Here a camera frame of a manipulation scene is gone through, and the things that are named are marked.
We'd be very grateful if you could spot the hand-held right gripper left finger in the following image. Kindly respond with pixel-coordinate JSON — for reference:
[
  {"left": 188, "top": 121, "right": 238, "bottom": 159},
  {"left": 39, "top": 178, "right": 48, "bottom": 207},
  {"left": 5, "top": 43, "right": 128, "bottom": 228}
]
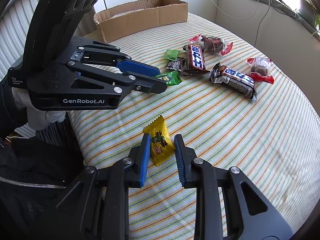
[{"left": 56, "top": 133, "right": 152, "bottom": 240}]

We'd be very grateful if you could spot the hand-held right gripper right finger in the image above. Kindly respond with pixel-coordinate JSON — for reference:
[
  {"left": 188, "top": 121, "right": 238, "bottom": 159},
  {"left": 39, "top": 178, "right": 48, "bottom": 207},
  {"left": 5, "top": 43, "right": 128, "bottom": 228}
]
[{"left": 174, "top": 134, "right": 294, "bottom": 240}]

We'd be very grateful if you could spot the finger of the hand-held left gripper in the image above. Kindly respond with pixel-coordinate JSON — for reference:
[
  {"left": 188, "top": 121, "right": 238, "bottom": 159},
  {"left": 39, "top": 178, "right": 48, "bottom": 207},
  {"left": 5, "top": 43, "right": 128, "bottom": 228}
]
[
  {"left": 66, "top": 61, "right": 168, "bottom": 97},
  {"left": 82, "top": 41, "right": 160, "bottom": 77}
]

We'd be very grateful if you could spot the yellow candy packet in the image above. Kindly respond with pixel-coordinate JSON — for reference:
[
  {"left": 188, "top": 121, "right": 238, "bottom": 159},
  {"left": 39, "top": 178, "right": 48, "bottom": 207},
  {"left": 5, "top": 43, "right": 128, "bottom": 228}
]
[{"left": 143, "top": 115, "right": 176, "bottom": 167}]

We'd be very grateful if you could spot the printed green candy packet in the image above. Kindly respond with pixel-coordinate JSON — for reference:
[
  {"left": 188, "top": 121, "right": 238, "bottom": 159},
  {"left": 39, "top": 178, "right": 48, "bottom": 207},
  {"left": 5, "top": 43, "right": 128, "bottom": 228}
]
[{"left": 152, "top": 70, "right": 182, "bottom": 87}]

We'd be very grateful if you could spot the small dark candy packet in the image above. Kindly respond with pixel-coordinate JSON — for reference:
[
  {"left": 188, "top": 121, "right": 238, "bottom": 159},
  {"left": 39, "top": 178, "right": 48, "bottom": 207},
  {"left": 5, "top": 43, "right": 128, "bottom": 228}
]
[{"left": 165, "top": 57, "right": 186, "bottom": 70}]

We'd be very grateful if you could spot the plain green candy packet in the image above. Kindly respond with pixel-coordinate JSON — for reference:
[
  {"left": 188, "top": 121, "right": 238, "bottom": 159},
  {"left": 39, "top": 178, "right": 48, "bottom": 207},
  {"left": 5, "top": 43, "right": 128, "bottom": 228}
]
[{"left": 164, "top": 49, "right": 184, "bottom": 60}]

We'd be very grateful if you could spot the cardboard box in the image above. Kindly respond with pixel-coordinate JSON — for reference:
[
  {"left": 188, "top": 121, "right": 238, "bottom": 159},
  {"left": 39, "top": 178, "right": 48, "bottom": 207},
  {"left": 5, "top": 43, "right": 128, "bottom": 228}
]
[{"left": 94, "top": 0, "right": 189, "bottom": 43}]

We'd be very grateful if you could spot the brown chocolate bar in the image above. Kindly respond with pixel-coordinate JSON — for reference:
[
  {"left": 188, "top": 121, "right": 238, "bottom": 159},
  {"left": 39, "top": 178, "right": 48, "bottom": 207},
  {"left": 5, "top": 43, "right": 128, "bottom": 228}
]
[
  {"left": 182, "top": 44, "right": 210, "bottom": 76},
  {"left": 209, "top": 62, "right": 257, "bottom": 102}
]

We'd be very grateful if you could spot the brown cake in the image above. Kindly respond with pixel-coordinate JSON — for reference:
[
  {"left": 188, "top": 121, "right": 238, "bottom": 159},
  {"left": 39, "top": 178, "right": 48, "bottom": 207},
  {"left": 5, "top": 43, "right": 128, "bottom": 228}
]
[
  {"left": 247, "top": 57, "right": 274, "bottom": 84},
  {"left": 189, "top": 34, "right": 233, "bottom": 55}
]

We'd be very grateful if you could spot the person's left forearm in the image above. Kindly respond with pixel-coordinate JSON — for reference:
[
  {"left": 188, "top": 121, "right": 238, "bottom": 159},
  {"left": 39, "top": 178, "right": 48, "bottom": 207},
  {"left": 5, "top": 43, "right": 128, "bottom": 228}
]
[{"left": 0, "top": 77, "right": 29, "bottom": 140}]

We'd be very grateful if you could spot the person's left hand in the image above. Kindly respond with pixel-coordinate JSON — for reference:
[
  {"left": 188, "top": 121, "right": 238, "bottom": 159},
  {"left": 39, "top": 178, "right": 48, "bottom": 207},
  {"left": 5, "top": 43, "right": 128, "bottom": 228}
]
[{"left": 11, "top": 87, "right": 66, "bottom": 130}]

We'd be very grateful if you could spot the person's black jacket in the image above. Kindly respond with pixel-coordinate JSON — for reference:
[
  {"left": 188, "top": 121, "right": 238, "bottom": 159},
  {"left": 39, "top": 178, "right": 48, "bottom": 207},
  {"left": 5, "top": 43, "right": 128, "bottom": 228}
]
[{"left": 0, "top": 130, "right": 105, "bottom": 240}]

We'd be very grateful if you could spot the grey window sill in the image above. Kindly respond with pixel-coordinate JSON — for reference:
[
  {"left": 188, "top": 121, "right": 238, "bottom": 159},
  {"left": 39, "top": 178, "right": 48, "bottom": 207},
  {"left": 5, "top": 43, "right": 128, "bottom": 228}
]
[{"left": 225, "top": 0, "right": 320, "bottom": 40}]

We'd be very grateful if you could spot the potted plant in grey pot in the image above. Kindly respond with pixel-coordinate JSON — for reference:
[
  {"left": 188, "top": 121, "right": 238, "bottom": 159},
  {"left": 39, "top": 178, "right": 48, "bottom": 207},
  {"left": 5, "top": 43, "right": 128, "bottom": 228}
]
[{"left": 297, "top": 0, "right": 320, "bottom": 37}]

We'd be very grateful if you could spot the white cable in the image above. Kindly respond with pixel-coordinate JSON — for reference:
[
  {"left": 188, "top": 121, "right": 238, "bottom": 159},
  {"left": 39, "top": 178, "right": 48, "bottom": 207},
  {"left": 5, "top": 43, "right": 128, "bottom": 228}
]
[{"left": 199, "top": 0, "right": 259, "bottom": 20}]

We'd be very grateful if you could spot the grey cable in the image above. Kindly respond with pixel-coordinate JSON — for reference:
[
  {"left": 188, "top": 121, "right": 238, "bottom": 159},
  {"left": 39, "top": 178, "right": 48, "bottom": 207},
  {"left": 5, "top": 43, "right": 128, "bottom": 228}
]
[{"left": 254, "top": 0, "right": 271, "bottom": 47}]

